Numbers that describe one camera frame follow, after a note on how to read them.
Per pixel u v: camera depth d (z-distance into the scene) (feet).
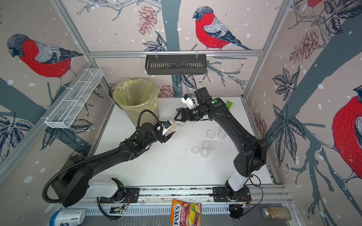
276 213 2.12
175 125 2.38
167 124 2.25
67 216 2.07
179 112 2.25
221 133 3.19
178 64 3.40
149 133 2.11
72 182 1.35
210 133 3.21
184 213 2.16
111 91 3.33
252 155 1.43
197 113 2.15
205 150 2.68
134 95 3.22
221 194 2.40
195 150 2.96
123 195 2.26
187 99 2.34
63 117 2.33
